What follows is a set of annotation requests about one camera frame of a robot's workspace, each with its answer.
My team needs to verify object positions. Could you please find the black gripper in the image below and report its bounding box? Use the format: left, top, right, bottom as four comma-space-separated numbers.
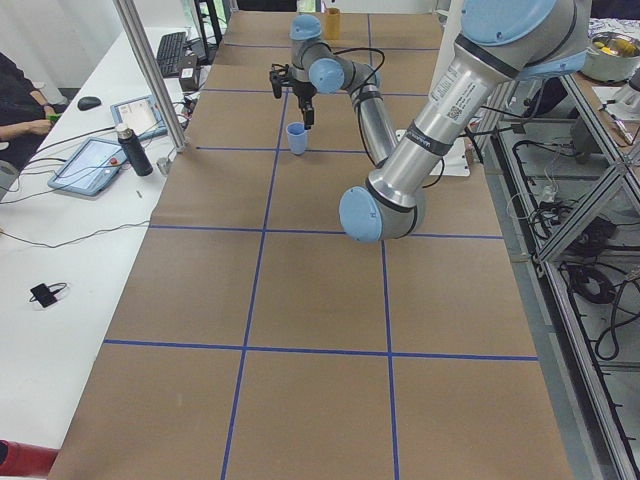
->
292, 80, 315, 130

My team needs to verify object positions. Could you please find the light blue plastic cup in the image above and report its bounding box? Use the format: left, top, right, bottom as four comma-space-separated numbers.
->
286, 122, 308, 155

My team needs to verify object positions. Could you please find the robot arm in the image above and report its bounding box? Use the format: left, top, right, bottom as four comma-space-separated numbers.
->
339, 1, 591, 242
284, 14, 398, 167

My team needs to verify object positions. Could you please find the yellow wooden cup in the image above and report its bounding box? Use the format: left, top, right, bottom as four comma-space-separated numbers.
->
323, 7, 341, 40

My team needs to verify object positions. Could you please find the black keyboard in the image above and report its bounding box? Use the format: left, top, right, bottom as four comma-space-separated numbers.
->
156, 31, 187, 78

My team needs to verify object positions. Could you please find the far teach pendant tablet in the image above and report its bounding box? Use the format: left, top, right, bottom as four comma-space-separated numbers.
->
110, 94, 167, 141

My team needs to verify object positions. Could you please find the teach pendant tablet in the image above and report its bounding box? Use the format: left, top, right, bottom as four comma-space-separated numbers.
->
47, 138, 127, 197
110, 94, 167, 141

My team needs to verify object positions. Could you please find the black water bottle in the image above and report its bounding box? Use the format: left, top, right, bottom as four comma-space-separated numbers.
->
115, 123, 153, 177

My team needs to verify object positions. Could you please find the near teach pendant tablet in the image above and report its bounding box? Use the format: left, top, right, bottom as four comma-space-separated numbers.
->
47, 138, 127, 197

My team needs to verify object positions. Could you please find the black computer mouse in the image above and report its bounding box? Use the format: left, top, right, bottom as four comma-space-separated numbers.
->
77, 96, 102, 111

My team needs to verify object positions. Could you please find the seated person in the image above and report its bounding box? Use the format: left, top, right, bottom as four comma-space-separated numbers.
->
1, 54, 66, 171

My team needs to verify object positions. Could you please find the steel bowl with fruit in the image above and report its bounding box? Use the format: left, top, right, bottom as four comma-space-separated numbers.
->
581, 32, 639, 82

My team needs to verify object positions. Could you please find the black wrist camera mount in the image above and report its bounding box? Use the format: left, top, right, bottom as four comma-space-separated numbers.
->
269, 64, 292, 99

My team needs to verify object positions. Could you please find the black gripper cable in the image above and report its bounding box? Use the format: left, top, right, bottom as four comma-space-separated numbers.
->
329, 47, 387, 96

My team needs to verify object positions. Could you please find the aluminium frame post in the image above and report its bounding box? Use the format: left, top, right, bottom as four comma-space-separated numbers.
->
113, 0, 187, 153

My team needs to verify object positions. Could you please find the aluminium side frame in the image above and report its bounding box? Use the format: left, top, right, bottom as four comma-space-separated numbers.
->
481, 74, 639, 479

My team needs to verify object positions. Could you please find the black phone with cable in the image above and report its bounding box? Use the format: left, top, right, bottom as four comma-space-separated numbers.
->
29, 282, 69, 309

